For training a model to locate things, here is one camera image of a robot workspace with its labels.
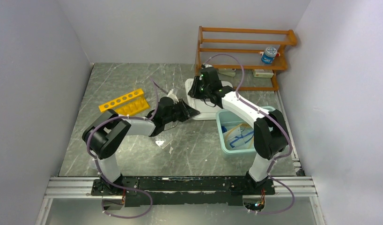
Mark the clear glass beaker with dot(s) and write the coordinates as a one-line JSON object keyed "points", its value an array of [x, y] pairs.
{"points": [[92, 164]]}

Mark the tan rubber tubing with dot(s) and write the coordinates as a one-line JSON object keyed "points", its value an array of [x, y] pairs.
{"points": [[244, 128]]}

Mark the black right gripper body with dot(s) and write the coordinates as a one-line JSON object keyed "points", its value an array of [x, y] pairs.
{"points": [[199, 91]]}

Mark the yellow test tube rack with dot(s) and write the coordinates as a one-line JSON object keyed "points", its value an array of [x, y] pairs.
{"points": [[131, 103]]}

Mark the orange wooden shelf rack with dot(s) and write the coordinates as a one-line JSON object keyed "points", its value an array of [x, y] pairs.
{"points": [[235, 48]]}

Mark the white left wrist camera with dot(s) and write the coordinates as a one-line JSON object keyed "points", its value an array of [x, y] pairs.
{"points": [[172, 93]]}

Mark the clear plastic well plate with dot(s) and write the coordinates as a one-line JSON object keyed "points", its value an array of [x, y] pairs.
{"points": [[165, 143]]}

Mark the small white box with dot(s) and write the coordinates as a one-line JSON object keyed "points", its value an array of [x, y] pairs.
{"points": [[263, 73]]}

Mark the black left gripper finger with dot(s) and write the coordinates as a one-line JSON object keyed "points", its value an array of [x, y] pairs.
{"points": [[185, 107], [189, 113]]}

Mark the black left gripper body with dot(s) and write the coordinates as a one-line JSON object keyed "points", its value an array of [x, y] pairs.
{"points": [[178, 113]]}

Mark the white plastic zip bag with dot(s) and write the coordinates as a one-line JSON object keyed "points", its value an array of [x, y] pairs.
{"points": [[234, 132]]}

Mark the light teal plastic bin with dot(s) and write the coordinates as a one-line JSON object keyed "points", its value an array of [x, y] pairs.
{"points": [[225, 121]]}

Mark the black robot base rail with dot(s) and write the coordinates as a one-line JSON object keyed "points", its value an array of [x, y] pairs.
{"points": [[183, 190]]}

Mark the blue white labelled jar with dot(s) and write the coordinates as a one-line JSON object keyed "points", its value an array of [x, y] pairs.
{"points": [[269, 55]]}

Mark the blue safety glasses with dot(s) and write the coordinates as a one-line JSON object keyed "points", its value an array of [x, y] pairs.
{"points": [[241, 140]]}

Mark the pale green soap dish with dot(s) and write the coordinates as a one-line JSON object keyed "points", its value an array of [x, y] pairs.
{"points": [[227, 72]]}

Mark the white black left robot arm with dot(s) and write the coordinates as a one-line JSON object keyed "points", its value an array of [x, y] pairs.
{"points": [[107, 132]]}

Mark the white plastic bin lid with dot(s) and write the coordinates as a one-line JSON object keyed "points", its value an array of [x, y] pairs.
{"points": [[207, 112]]}

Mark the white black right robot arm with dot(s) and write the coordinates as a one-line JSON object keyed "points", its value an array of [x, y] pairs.
{"points": [[270, 136]]}

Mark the aluminium extrusion frame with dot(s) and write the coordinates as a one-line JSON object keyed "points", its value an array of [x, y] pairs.
{"points": [[80, 188]]}

